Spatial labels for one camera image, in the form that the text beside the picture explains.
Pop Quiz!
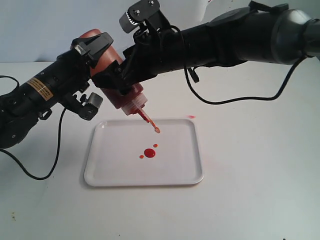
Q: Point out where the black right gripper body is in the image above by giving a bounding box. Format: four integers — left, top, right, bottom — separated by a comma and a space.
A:
121, 23, 215, 86

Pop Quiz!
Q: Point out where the red sauce squeeze bottle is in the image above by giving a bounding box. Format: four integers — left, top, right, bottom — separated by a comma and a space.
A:
79, 29, 161, 134

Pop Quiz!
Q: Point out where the white rectangular tray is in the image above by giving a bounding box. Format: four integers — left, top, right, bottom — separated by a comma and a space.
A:
83, 118, 204, 188

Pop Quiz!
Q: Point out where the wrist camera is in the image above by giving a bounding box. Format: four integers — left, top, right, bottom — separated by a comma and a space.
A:
119, 0, 171, 34
63, 92, 103, 121

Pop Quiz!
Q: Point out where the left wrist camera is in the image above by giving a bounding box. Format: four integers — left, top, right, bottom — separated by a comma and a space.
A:
63, 92, 103, 121

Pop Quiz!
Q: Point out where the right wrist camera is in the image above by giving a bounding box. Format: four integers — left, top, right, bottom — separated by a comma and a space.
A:
119, 0, 171, 34

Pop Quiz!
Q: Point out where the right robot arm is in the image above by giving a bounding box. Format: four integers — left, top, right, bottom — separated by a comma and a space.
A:
92, 0, 320, 94

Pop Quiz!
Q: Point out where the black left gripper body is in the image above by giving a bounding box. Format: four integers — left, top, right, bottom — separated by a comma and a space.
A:
14, 49, 89, 113

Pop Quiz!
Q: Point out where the black cable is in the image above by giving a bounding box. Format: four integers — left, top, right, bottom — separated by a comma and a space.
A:
0, 74, 68, 181
143, 19, 310, 104

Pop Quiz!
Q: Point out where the right black cable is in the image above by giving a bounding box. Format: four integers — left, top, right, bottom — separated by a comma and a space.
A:
143, 19, 310, 104

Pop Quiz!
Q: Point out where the left black cable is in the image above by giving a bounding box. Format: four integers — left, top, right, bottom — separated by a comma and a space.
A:
0, 74, 68, 181

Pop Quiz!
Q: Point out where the red sauce puddle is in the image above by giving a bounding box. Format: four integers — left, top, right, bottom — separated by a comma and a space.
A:
139, 143, 159, 159

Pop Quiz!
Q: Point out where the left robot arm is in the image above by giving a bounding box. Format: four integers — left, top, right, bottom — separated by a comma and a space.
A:
0, 32, 113, 149

